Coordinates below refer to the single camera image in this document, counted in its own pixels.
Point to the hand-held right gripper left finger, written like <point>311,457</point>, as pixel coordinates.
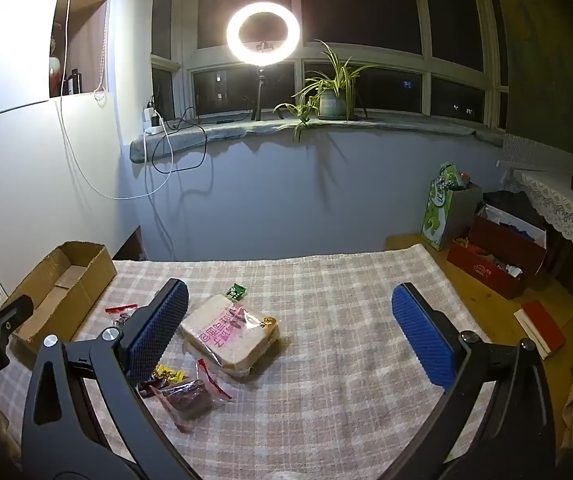
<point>159,330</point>

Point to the checked tablecloth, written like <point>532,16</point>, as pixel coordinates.
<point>326,360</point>

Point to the red cardboard box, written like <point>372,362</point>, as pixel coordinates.
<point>491,260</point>

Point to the brown cardboard box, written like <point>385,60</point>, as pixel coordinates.
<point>41,305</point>

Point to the clear red-edged date packet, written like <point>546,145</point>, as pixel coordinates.
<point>189,397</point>
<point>119,312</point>

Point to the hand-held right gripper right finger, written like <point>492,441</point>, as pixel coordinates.
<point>421,335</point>

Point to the white window frame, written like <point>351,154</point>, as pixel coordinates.
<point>424,80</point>

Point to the red vase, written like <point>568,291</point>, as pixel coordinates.
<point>55,77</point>

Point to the white charger plug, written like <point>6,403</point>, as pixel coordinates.
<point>150,115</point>

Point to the green and white paper bag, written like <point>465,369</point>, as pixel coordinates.
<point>439,210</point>

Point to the yellow candy packet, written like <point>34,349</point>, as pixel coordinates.
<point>169,375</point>

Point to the red book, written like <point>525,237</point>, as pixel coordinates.
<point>544,327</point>

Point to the black light stand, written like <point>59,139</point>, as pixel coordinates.
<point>258,95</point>

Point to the clear-wrapped sliced bread packet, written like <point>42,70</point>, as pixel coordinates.
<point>231,335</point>

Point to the dark green candy packet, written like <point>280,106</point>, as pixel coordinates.
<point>236,292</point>

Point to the white power strip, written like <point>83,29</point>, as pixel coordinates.
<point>154,130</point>

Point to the white lace cloth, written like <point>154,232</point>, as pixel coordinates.
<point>561,200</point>

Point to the black bottle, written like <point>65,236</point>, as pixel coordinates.
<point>75,82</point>

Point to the potted spider plant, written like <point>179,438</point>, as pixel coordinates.
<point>331,100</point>

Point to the wooden shelf niche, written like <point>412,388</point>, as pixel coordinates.
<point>86,35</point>

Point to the white cabinet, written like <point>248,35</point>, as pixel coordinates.
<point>16,185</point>

